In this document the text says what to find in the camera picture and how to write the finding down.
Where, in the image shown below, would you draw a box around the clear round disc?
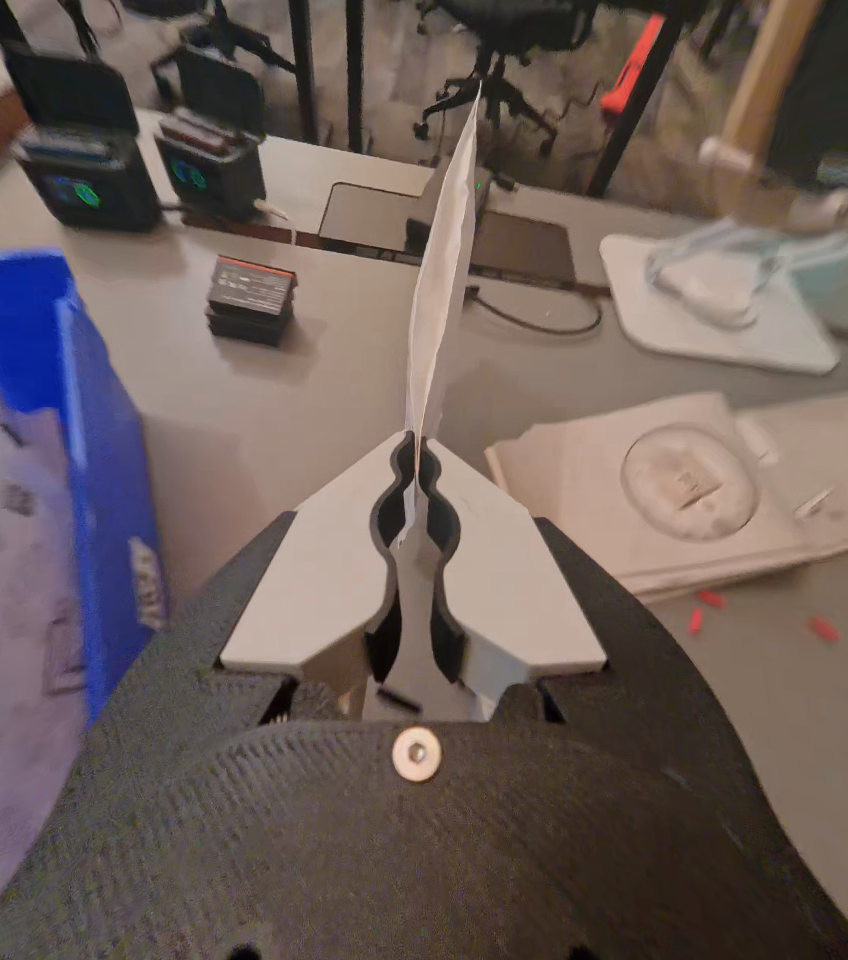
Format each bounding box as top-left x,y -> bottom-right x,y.
619,423 -> 761,543

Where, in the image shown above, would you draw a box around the dark grey desk mat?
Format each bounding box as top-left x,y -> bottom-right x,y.
319,182 -> 578,288

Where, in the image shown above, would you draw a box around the black cable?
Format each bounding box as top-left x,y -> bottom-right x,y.
465,285 -> 603,336

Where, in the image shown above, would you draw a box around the wooden post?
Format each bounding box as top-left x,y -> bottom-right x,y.
716,0 -> 826,219

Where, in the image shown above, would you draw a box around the black charger case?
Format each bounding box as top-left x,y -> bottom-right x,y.
4,45 -> 164,232
154,45 -> 269,222

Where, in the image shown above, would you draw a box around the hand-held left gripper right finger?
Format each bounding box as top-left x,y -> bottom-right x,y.
418,437 -> 608,723

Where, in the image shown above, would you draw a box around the white charging cable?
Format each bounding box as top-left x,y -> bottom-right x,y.
251,196 -> 299,245

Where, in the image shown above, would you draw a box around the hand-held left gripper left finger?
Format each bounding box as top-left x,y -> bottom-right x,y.
220,431 -> 419,723

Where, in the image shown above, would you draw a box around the clear plastic holder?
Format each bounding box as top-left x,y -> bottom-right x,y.
645,221 -> 792,329

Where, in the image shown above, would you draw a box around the blue plastic bin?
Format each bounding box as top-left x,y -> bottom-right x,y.
0,251 -> 170,729

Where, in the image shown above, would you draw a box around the dark panel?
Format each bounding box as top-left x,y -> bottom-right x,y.
765,0 -> 848,189

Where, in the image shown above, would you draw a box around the red hand tool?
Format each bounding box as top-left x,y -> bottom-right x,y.
601,15 -> 665,114

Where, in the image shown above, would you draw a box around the black office chair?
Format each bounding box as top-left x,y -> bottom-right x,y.
415,0 -> 605,155

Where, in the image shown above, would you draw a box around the white flat board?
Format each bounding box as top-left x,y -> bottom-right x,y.
600,232 -> 841,375

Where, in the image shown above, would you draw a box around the crumpled printed paper bags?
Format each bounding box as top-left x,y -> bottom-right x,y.
0,315 -> 91,954

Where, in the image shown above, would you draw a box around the black stand pole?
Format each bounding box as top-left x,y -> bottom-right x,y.
587,15 -> 687,199
285,0 -> 320,145

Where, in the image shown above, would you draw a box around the lego instruction booklet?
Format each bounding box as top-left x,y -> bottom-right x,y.
485,390 -> 848,601

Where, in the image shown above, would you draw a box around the pale teal box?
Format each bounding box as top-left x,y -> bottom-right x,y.
787,243 -> 848,337

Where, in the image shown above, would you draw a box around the black battery stack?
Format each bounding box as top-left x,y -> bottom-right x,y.
206,255 -> 299,348

